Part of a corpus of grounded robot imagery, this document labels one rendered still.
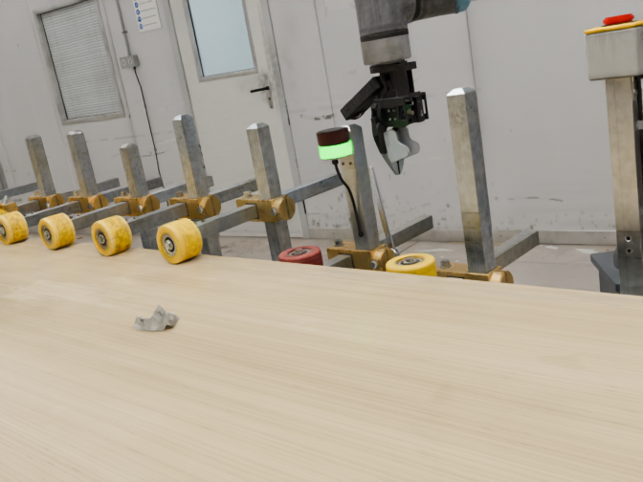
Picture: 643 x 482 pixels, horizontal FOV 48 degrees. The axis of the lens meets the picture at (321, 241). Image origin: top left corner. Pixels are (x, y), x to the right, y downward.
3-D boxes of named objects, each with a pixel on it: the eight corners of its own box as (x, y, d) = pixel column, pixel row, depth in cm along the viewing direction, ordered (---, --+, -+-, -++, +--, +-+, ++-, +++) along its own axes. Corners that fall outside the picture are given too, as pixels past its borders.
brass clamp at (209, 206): (190, 212, 183) (186, 192, 182) (225, 213, 174) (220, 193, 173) (170, 219, 179) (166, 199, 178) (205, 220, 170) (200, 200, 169)
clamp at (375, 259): (345, 264, 152) (342, 241, 150) (397, 269, 143) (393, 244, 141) (327, 273, 148) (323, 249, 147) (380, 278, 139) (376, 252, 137)
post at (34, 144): (75, 280, 234) (34, 134, 222) (80, 281, 232) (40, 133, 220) (65, 284, 232) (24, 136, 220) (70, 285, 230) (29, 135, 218)
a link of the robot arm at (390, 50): (350, 44, 135) (382, 38, 141) (354, 71, 136) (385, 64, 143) (388, 37, 129) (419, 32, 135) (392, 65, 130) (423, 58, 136)
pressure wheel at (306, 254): (308, 297, 142) (298, 241, 140) (339, 301, 137) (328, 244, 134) (279, 312, 137) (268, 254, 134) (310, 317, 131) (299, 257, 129)
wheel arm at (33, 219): (158, 186, 231) (155, 175, 230) (165, 186, 229) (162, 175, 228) (8, 231, 197) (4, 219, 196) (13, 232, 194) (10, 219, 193)
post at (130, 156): (169, 313, 202) (129, 142, 190) (177, 314, 199) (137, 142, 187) (160, 317, 199) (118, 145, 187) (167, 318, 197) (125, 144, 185)
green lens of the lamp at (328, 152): (334, 152, 139) (332, 141, 138) (358, 151, 135) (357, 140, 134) (313, 159, 134) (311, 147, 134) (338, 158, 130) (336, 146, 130)
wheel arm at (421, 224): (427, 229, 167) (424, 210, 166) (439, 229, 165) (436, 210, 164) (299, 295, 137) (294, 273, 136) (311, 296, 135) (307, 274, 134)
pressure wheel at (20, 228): (32, 230, 194) (24, 243, 200) (17, 205, 195) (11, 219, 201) (11, 237, 190) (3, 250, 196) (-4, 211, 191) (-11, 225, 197)
